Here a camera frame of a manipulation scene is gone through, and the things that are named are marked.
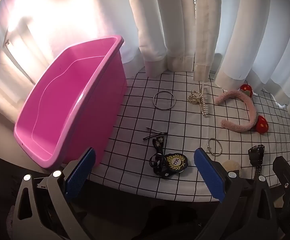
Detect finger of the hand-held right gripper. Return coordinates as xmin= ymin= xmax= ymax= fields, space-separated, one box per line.
xmin=272 ymin=156 xmax=290 ymax=207

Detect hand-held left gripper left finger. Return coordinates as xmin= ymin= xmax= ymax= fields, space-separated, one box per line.
xmin=10 ymin=147 xmax=97 ymax=240

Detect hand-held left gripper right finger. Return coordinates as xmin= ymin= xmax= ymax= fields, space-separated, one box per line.
xmin=194 ymin=147 xmax=283 ymax=240

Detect small silver bangle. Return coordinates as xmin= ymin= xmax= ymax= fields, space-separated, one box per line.
xmin=207 ymin=137 xmax=223 ymax=157

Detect pink plastic bin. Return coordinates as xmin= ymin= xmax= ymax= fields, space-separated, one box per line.
xmin=13 ymin=35 xmax=128 ymax=169

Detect pink fuzzy strawberry headband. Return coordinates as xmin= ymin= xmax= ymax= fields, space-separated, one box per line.
xmin=215 ymin=83 xmax=269 ymax=134

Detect beige pompom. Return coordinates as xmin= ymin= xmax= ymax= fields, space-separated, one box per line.
xmin=221 ymin=160 xmax=242 ymax=173

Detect black badge with gold emblem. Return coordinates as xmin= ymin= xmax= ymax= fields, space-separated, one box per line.
xmin=153 ymin=153 xmax=189 ymax=180

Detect black checked white tablecloth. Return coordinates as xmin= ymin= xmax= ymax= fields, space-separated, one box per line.
xmin=86 ymin=70 xmax=290 ymax=203

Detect black studded hair clip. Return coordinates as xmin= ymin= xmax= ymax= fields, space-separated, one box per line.
xmin=152 ymin=136 xmax=166 ymax=155

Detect black hair pins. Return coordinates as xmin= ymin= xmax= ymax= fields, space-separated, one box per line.
xmin=143 ymin=127 xmax=168 ymax=141

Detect pearl hair claw clip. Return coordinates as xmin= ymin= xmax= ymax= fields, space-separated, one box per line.
xmin=197 ymin=85 xmax=210 ymax=117

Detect gold crown hair clip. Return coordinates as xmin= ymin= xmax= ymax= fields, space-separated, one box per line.
xmin=187 ymin=90 xmax=202 ymax=105

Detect large silver bangle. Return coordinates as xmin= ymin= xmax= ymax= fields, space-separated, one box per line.
xmin=153 ymin=91 xmax=176 ymax=111

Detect sheer white curtain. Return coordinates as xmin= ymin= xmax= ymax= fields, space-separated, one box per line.
xmin=0 ymin=0 xmax=142 ymax=123

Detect cream curtain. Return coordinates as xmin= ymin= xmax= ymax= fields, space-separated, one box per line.
xmin=124 ymin=0 xmax=222 ymax=82

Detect black hair tie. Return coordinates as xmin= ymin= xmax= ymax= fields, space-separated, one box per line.
xmin=149 ymin=154 xmax=166 ymax=171

